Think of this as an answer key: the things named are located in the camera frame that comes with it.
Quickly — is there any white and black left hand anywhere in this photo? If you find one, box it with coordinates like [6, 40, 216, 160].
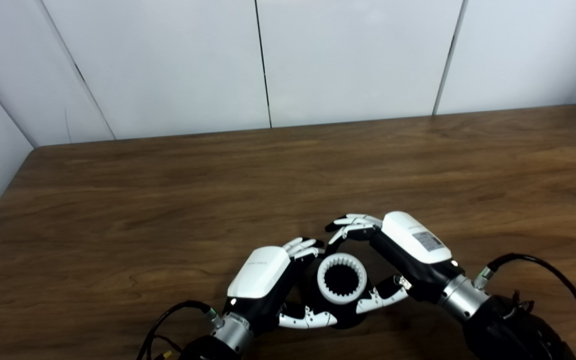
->
[223, 237, 339, 335]

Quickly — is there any white and black right hand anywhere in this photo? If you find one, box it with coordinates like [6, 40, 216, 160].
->
[324, 211, 466, 315]

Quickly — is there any white toothed ring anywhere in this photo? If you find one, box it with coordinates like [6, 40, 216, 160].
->
[316, 252, 369, 305]

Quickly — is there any round black part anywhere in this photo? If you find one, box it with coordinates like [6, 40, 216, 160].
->
[308, 250, 376, 330]

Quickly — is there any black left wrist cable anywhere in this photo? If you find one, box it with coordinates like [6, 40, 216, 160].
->
[137, 300, 225, 360]

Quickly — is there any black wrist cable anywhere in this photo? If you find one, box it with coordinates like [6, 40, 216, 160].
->
[473, 253, 576, 360]
[137, 300, 225, 360]

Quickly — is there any thin black wire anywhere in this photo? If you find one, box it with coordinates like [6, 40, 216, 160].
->
[505, 290, 535, 321]
[150, 335, 184, 360]

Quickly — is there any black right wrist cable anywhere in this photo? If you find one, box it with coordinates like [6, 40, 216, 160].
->
[473, 253, 576, 360]

